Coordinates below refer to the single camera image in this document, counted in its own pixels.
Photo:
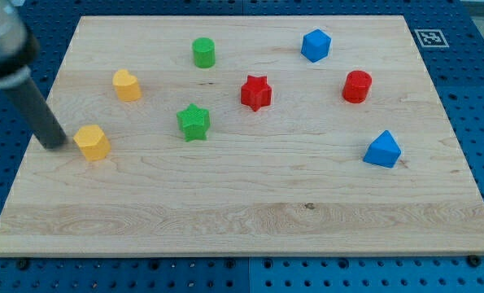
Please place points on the red cylinder block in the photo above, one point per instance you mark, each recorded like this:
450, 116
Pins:
357, 86

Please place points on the green cylinder block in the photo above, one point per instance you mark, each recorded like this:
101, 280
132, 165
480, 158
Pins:
204, 52

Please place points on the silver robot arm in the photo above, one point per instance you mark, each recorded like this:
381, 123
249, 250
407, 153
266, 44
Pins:
18, 48

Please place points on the blue cube block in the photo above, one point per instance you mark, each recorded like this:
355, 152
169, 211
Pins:
316, 45

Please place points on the yellow heart block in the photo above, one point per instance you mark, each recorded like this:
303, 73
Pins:
126, 86

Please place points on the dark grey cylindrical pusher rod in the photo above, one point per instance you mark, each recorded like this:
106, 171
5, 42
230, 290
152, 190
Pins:
22, 92

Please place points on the yellow hexagon block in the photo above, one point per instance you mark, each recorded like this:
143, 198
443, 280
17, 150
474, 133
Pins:
92, 142

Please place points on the blue triangle block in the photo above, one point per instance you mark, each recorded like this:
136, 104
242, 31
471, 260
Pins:
383, 151

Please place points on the light wooden board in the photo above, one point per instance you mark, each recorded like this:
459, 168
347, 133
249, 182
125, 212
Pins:
287, 180

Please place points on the green star block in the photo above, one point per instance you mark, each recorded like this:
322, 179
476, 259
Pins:
194, 122

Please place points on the white fiducial marker tag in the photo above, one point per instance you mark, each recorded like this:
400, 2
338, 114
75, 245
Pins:
431, 38

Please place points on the red star block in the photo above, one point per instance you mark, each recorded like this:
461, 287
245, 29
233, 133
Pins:
256, 92

